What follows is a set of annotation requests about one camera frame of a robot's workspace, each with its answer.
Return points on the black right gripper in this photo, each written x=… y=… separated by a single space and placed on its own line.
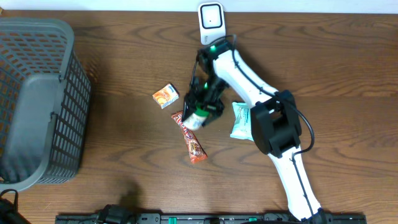
x=193 y=97

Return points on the green lid jar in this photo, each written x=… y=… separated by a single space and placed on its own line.
x=196 y=119

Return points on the orange Kleenex tissue pack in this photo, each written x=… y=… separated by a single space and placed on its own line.
x=166 y=96

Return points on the mint tissue wipes pack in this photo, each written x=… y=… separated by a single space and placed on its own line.
x=242 y=124

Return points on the red Top chocolate bar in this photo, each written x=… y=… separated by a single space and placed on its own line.
x=195 y=150

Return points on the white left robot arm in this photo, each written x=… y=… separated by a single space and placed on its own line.
x=9 y=209

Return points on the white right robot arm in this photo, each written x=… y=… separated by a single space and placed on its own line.
x=275 y=119

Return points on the white barcode scanner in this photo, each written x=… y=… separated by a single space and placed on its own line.
x=211 y=22

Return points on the grey plastic basket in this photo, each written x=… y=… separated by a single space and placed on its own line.
x=45 y=99

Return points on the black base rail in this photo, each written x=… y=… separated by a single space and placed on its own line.
x=114 y=214

